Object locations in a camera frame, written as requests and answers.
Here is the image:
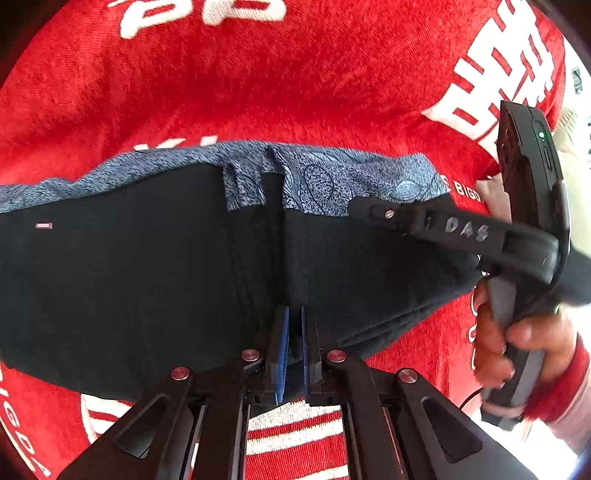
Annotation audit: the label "red white right sleeve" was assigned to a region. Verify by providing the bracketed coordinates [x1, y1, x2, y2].
[524, 336, 591, 455]

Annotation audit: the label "person's right hand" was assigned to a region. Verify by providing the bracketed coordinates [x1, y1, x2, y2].
[473, 280, 578, 389]

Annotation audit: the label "red blanket with white characters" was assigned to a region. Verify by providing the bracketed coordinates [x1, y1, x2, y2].
[1, 1, 576, 479]

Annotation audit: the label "black pants with patterned waistband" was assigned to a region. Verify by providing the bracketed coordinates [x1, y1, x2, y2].
[1, 141, 479, 401]

